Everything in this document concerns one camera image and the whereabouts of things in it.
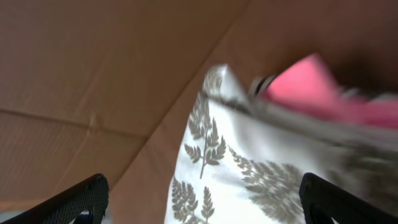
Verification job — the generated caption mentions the white fern print dress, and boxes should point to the white fern print dress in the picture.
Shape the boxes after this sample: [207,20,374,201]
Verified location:
[164,64,397,223]

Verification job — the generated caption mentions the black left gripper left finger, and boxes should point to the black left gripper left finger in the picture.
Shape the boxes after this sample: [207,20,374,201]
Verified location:
[3,174,109,224]

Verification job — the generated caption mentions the brown cardboard box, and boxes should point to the brown cardboard box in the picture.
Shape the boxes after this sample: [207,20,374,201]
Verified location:
[1,0,397,223]

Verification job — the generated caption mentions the folded coral pink garment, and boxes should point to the folded coral pink garment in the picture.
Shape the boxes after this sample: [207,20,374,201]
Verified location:
[256,54,397,129]

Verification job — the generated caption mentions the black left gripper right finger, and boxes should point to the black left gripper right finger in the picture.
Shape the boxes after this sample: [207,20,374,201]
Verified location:
[299,172,397,224]

